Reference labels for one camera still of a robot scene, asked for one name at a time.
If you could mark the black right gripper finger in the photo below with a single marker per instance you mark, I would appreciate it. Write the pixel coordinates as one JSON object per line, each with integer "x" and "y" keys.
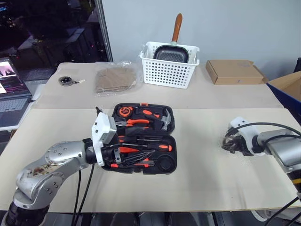
{"x": 231, "y": 136}
{"x": 229, "y": 147}

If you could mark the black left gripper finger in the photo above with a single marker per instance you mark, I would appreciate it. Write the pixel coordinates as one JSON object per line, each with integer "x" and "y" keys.
{"x": 135, "y": 161}
{"x": 138, "y": 154}

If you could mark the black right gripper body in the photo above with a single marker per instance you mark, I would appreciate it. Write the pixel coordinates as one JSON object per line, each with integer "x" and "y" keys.
{"x": 242, "y": 144}

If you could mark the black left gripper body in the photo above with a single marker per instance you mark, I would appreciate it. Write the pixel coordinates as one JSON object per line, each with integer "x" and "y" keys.
{"x": 110, "y": 154}

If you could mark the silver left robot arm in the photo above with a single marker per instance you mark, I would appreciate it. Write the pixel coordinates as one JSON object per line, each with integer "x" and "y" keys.
{"x": 56, "y": 162}

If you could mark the black plastic tool case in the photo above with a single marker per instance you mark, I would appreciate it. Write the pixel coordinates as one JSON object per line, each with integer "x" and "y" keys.
{"x": 164, "y": 162}

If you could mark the orange black tape measure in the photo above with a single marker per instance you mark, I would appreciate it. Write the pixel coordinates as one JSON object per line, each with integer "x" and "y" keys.
{"x": 125, "y": 111}

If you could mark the flat brown cardboard box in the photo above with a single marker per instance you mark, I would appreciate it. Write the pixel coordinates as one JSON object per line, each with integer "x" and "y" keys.
{"x": 234, "y": 73}

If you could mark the blue bin with cardboard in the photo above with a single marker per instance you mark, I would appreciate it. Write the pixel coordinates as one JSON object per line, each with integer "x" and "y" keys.
{"x": 289, "y": 90}

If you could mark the plastic bag of brown sheets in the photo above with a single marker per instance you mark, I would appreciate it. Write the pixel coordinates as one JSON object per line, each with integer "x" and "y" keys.
{"x": 115, "y": 78}

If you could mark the small black round reel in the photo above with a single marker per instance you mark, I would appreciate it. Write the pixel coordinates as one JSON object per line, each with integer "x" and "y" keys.
{"x": 65, "y": 80}

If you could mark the white perforated plastic basket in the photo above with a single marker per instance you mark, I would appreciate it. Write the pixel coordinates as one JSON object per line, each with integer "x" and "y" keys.
{"x": 168, "y": 71}

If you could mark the black chair back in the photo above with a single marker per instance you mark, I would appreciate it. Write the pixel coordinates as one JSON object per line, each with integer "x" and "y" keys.
{"x": 297, "y": 66}

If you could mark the open laptop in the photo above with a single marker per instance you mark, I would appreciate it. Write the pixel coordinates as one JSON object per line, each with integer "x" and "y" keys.
{"x": 10, "y": 94}

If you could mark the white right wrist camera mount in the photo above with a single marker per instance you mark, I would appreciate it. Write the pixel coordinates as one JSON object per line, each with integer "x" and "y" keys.
{"x": 247, "y": 134}

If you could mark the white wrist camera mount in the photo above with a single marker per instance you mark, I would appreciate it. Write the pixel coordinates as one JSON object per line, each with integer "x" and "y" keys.
{"x": 102, "y": 131}
{"x": 247, "y": 134}

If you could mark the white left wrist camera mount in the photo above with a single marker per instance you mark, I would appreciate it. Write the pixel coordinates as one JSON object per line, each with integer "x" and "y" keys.
{"x": 102, "y": 131}

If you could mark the grey window frame post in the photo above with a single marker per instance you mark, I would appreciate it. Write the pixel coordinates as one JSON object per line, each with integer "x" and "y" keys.
{"x": 104, "y": 33}

